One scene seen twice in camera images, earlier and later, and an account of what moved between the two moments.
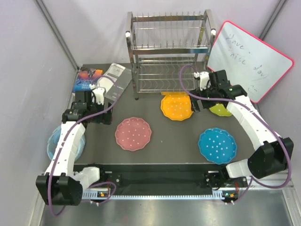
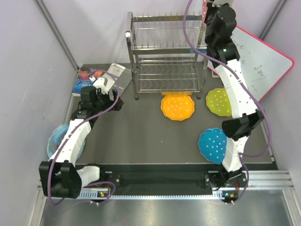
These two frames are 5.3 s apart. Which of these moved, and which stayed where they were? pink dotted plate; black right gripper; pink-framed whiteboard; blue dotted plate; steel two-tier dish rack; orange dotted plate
Moved: pink dotted plate; black right gripper
Stayed: orange dotted plate; steel two-tier dish rack; pink-framed whiteboard; blue dotted plate
